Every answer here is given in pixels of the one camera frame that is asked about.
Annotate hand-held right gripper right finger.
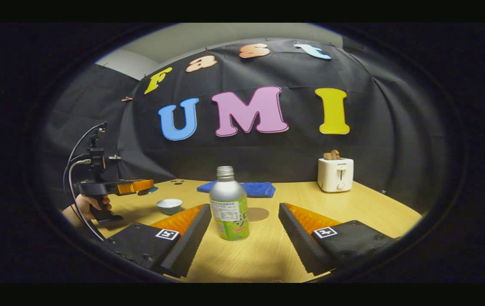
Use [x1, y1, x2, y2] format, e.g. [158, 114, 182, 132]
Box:
[277, 203, 398, 277]

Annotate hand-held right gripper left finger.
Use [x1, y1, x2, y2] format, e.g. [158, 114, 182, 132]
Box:
[100, 203, 212, 279]

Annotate teal teacup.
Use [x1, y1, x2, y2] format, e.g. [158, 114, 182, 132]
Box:
[156, 198, 183, 215]

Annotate brown round coaster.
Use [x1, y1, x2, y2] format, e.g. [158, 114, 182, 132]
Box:
[247, 207, 270, 222]

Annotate silver water bottle green label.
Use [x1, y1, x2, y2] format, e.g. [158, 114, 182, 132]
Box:
[209, 166, 250, 241]

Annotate blue folded towel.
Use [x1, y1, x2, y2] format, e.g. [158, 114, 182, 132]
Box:
[196, 181, 277, 198]

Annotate white toaster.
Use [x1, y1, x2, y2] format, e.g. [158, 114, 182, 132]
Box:
[317, 158, 354, 193]

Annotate black backdrop cloth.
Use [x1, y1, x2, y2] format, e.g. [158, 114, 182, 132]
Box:
[40, 38, 460, 214]

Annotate grey cable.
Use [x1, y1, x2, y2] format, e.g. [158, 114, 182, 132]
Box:
[68, 159, 107, 241]

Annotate black cable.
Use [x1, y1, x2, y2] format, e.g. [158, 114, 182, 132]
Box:
[63, 123, 106, 221]

